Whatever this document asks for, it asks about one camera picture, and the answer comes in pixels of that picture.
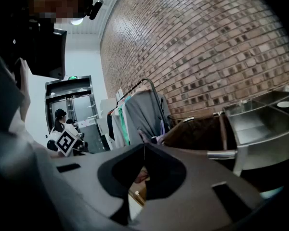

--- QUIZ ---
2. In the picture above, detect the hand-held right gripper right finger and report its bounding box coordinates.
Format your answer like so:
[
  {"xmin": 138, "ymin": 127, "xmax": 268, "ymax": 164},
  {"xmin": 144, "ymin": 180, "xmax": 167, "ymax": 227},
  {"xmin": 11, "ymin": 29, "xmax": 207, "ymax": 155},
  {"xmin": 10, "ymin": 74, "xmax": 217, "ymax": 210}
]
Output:
[{"xmin": 134, "ymin": 143, "xmax": 265, "ymax": 231}]

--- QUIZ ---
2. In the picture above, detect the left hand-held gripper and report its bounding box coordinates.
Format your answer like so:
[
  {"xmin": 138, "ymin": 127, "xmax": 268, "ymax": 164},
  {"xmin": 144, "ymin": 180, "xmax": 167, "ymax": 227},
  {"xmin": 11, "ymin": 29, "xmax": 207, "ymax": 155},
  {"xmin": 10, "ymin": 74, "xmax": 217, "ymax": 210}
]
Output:
[{"xmin": 54, "ymin": 128, "xmax": 89, "ymax": 157}]

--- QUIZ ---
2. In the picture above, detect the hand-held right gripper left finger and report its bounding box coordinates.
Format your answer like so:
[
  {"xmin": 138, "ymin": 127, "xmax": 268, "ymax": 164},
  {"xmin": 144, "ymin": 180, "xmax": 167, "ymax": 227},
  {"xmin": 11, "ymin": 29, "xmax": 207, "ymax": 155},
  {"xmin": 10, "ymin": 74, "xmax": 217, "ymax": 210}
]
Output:
[{"xmin": 36, "ymin": 143, "xmax": 145, "ymax": 231}]

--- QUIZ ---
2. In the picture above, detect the brown wooden shoe rack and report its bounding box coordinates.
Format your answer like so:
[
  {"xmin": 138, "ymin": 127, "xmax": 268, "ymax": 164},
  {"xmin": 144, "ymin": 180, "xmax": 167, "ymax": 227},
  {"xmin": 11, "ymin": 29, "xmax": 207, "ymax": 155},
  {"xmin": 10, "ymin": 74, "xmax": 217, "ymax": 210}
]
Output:
[{"xmin": 129, "ymin": 166, "xmax": 151, "ymax": 206}]

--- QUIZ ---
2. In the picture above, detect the person's left forearm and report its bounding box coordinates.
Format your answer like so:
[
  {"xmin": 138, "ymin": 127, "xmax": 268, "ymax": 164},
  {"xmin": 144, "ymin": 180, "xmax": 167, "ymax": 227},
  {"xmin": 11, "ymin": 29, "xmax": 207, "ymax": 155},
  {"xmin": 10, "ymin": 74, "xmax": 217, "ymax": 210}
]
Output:
[{"xmin": 49, "ymin": 150, "xmax": 66, "ymax": 159}]

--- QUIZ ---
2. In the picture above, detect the steel double door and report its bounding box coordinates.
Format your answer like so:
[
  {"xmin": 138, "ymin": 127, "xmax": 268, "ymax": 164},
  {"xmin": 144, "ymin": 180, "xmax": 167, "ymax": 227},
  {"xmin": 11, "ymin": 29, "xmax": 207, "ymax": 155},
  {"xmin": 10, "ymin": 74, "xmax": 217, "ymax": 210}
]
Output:
[{"xmin": 44, "ymin": 75, "xmax": 100, "ymax": 154}]

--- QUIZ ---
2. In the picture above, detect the dark grey garment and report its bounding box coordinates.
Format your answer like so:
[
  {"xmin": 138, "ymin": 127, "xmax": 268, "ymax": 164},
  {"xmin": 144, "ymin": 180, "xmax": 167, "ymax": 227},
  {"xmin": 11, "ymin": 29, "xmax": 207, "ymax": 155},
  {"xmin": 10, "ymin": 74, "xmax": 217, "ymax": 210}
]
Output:
[{"xmin": 107, "ymin": 111, "xmax": 115, "ymax": 141}]

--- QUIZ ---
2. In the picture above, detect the pale garment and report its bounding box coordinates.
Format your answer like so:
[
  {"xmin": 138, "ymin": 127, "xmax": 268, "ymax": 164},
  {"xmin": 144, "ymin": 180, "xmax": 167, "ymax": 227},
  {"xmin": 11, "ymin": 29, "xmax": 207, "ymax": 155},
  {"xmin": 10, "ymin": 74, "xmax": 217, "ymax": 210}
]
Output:
[{"xmin": 110, "ymin": 109, "xmax": 126, "ymax": 149}]

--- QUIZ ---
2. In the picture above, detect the green garment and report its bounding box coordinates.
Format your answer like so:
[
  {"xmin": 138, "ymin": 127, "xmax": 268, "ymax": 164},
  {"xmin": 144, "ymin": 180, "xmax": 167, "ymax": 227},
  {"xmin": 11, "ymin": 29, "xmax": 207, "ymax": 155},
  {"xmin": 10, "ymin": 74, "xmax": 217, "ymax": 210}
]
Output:
[{"xmin": 118, "ymin": 104, "xmax": 131, "ymax": 146}]

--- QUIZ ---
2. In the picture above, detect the black chest-mounted monitor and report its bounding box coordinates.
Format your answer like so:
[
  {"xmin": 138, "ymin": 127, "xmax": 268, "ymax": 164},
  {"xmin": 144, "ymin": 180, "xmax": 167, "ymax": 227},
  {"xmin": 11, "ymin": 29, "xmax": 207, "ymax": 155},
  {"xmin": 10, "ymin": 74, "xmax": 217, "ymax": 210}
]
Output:
[{"xmin": 30, "ymin": 29, "xmax": 67, "ymax": 79}]

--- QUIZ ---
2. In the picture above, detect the metal clothes rack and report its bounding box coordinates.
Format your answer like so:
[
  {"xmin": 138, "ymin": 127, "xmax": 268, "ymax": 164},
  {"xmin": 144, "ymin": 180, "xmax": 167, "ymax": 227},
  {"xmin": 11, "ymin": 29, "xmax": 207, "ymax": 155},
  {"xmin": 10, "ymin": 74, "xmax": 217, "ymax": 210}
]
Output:
[{"xmin": 107, "ymin": 77, "xmax": 171, "ymax": 139}]

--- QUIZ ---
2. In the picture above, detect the round ceiling lamp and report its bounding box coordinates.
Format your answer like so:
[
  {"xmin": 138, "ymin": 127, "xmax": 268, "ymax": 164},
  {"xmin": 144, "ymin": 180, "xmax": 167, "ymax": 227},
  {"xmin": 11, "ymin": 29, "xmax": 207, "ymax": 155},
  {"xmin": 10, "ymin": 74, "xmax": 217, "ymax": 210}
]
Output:
[{"xmin": 69, "ymin": 17, "xmax": 84, "ymax": 26}]

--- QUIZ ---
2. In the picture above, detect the person's head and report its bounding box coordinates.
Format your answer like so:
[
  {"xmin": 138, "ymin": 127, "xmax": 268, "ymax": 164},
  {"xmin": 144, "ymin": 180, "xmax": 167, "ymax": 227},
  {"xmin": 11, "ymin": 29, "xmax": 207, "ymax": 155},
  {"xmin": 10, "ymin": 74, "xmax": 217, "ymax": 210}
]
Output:
[{"xmin": 28, "ymin": 0, "xmax": 93, "ymax": 25}]

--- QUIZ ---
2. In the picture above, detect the black head-mounted camera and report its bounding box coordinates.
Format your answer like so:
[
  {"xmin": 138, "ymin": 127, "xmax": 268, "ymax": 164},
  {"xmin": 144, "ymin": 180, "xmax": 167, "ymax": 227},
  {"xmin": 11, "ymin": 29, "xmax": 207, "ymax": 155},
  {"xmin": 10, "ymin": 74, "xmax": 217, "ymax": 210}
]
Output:
[{"xmin": 80, "ymin": 0, "xmax": 104, "ymax": 21}]

